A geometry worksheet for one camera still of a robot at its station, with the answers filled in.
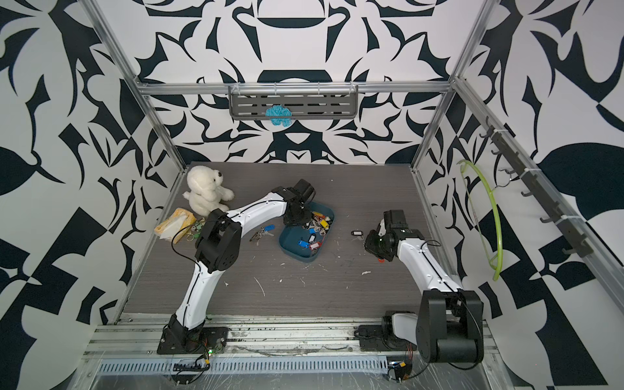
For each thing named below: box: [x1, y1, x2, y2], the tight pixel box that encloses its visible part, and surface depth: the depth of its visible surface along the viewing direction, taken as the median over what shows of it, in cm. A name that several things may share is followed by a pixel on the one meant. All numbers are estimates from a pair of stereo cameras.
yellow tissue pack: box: [154, 208, 197, 245], surface depth 98 cm
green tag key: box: [186, 217, 207, 243], surface depth 99 cm
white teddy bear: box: [182, 164, 235, 217], surface depth 94 cm
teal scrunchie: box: [264, 104, 293, 127], surface depth 93 cm
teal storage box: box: [278, 201, 336, 263], surface depth 98 cm
